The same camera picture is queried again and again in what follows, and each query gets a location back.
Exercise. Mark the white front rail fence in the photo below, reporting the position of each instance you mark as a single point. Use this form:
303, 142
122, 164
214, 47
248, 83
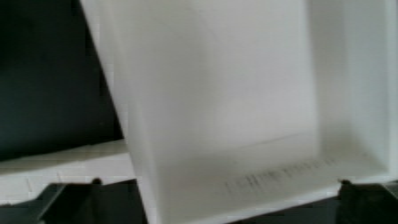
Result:
72, 166

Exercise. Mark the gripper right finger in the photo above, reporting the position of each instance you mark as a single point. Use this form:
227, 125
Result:
366, 203

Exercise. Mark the white drawer cabinet box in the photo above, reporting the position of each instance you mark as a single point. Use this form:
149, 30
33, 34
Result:
254, 89

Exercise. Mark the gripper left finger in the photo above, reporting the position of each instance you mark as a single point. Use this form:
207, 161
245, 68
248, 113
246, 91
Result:
90, 203

